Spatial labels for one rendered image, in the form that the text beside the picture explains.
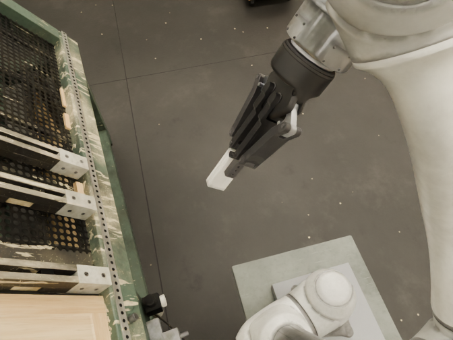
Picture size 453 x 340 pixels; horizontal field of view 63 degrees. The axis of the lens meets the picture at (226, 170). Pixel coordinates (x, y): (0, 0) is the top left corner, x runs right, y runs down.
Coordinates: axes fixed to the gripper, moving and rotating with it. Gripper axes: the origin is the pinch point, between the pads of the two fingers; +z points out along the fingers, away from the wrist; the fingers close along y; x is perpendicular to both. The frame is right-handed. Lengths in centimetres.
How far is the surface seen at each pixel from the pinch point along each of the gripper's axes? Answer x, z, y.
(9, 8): -47, 62, -154
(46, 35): -29, 70, -159
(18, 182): -24, 67, -52
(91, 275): 3, 76, -29
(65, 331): -2, 80, -13
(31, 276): -15, 70, -22
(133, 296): 20, 85, -28
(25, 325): -13, 76, -12
